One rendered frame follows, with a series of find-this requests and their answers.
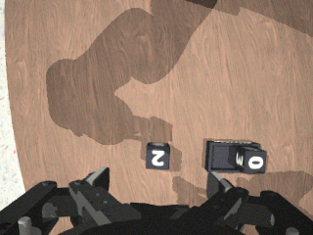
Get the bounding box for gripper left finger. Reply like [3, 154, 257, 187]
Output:
[0, 166, 142, 235]

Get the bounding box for black number cube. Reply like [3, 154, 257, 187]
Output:
[235, 147, 267, 174]
[146, 142, 170, 170]

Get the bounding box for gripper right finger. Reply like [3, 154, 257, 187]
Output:
[181, 172, 313, 235]

